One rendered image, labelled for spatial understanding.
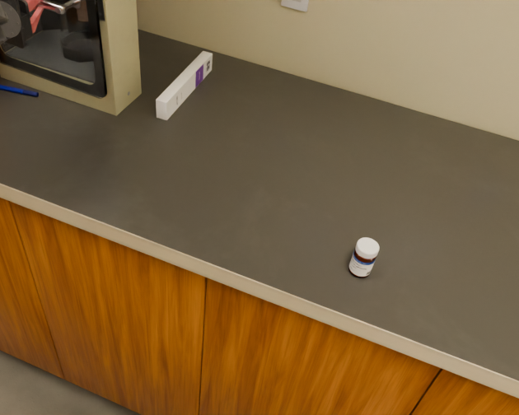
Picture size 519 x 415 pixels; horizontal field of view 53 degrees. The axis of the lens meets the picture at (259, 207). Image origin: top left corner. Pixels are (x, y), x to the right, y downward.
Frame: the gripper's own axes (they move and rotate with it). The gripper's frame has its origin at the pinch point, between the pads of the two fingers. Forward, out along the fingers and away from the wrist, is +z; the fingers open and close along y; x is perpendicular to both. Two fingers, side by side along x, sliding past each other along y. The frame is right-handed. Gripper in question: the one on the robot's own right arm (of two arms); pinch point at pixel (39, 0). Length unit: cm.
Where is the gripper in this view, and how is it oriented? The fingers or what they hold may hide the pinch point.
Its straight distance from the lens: 115.3
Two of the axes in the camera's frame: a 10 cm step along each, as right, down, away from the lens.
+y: 1.4, -7.1, -6.9
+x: -9.2, -3.6, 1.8
